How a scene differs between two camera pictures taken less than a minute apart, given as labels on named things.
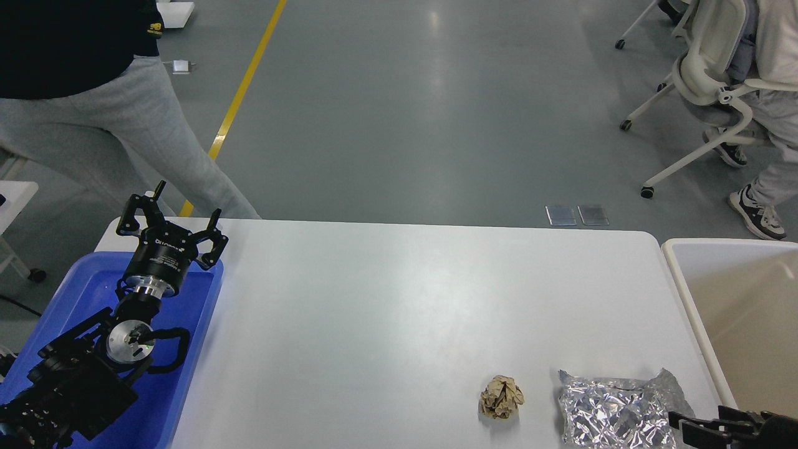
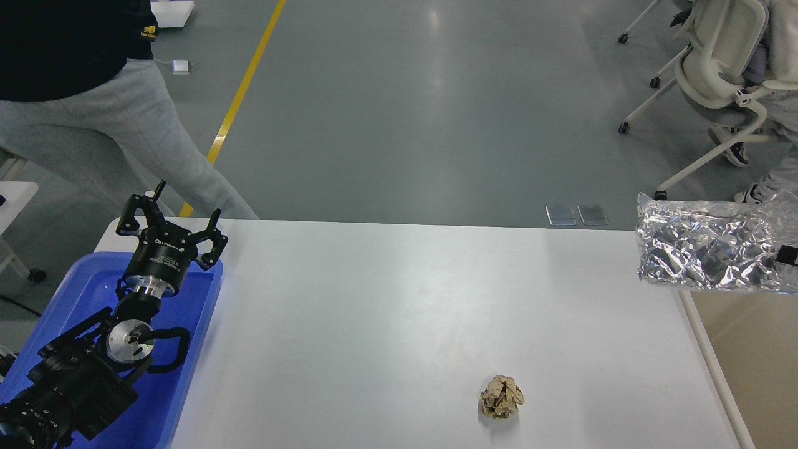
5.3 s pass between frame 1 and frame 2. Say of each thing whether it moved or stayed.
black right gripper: moved
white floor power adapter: stayed
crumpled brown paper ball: stayed
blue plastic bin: stayed
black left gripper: stayed
